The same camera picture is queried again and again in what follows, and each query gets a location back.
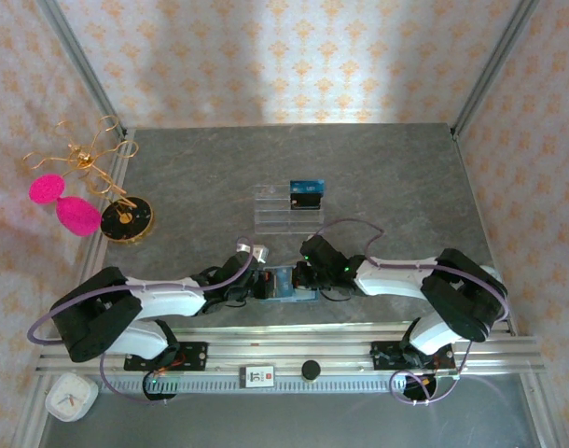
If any clear acrylic card stand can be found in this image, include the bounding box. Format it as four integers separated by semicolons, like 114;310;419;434
252;184;326;235

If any yellow jar with white lid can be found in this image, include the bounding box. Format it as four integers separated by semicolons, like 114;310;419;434
479;264;505;284

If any teal card holder wallet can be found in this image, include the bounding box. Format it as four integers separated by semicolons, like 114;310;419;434
258;265;321;304

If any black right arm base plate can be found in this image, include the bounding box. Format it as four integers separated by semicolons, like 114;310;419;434
370;339;457;371

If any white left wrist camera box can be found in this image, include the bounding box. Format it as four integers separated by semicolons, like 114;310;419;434
235;238;271;263

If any white number label card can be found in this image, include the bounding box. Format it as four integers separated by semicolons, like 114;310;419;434
239;365;275;389

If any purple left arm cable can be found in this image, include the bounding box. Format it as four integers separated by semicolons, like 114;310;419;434
27;236;257;407

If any aluminium frame post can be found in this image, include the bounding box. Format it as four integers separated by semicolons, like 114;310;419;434
35;0;127;137
451;0;542;140

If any aluminium front rail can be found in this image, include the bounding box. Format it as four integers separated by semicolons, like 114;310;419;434
35;326;545;377

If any grey slotted cable duct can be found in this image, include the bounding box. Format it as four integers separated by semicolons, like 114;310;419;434
100;375;459;396

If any gold wire jewelry stand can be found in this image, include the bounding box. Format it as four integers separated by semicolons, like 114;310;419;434
22;115;156;246

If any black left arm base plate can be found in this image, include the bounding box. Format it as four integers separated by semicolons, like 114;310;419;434
123;342;209;371

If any white square clock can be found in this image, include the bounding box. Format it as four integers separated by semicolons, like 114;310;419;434
45;372;100;424

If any large pink fluffy pad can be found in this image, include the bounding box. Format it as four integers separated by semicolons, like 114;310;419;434
55;195;103;237

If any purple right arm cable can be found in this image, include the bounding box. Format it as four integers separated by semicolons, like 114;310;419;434
312;218;509;407

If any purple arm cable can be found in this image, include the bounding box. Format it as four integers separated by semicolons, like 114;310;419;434
312;218;509;407
27;236;257;407

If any small pink fluffy pad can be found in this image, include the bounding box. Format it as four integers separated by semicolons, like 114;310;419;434
29;173;66;205

